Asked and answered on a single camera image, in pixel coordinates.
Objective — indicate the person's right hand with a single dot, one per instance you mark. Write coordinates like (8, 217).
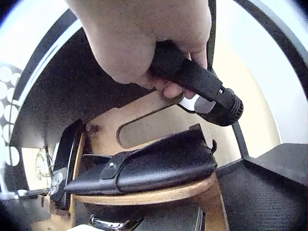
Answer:
(134, 31)

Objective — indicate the person's right fingers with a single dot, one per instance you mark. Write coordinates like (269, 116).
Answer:
(172, 91)

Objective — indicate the thin brass loop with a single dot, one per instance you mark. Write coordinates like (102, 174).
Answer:
(134, 120)

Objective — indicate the black leather pouch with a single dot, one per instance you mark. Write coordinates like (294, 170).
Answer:
(163, 166)

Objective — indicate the round wooden stool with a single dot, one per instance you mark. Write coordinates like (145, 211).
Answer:
(154, 198)

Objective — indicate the black cabinet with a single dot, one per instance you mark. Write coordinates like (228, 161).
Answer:
(259, 192)

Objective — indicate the black metal frame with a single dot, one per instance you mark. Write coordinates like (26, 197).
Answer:
(279, 31)

